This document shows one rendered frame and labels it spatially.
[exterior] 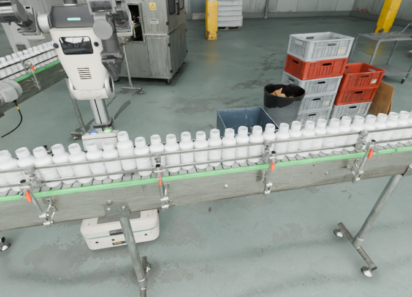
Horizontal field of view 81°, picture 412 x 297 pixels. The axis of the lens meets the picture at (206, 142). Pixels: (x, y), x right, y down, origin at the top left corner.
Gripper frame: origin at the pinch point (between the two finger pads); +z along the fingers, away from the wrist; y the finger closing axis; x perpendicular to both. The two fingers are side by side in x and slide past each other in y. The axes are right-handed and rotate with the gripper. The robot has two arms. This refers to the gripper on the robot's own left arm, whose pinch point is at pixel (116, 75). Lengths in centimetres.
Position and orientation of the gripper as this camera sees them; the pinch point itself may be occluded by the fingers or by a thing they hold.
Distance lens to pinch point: 101.6
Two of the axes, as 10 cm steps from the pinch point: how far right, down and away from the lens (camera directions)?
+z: -0.1, 8.3, 5.6
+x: -9.9, 0.9, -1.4
